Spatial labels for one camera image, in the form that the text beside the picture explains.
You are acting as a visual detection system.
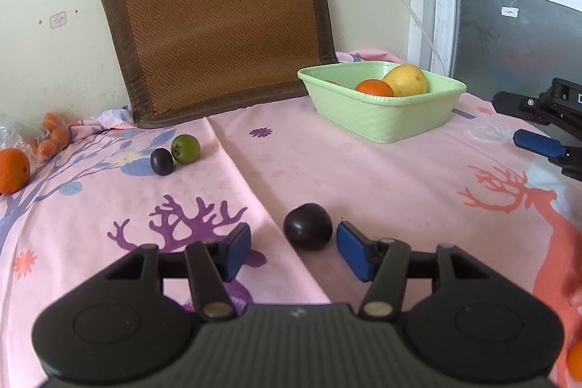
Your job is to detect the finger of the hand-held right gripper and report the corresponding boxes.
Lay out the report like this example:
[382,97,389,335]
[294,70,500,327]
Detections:
[513,130,582,182]
[492,92,553,123]

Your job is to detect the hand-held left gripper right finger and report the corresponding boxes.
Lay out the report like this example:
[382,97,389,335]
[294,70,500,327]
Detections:
[336,221,492,320]

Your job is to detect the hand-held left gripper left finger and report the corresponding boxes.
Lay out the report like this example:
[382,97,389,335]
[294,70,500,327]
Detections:
[102,223,252,321]

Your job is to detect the green fruit with dark mark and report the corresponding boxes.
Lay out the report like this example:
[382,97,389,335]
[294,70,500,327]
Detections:
[171,134,201,164]

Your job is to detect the large yellow citrus fruit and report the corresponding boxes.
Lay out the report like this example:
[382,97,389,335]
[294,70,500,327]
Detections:
[381,63,429,97]

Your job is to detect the small dark plum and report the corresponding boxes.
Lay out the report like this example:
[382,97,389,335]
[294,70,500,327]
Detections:
[150,148,174,176]

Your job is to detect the light green plastic basin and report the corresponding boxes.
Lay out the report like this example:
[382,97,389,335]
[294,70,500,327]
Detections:
[297,61,467,143]

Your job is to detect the large tangerine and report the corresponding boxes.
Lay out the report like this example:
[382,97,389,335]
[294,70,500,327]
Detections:
[355,79,395,98]

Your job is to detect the pink printed bedsheet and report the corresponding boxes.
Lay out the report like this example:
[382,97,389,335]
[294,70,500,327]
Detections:
[0,48,582,388]

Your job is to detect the orange carrots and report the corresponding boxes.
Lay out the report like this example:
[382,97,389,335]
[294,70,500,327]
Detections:
[32,112,72,164]

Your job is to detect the brown woven seat mat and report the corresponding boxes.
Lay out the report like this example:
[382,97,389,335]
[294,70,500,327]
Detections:
[99,0,339,129]

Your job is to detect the big orange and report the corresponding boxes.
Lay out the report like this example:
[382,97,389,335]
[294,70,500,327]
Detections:
[0,148,32,195]

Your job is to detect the clear plastic bag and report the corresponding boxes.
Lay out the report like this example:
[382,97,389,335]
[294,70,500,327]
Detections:
[0,112,46,157]

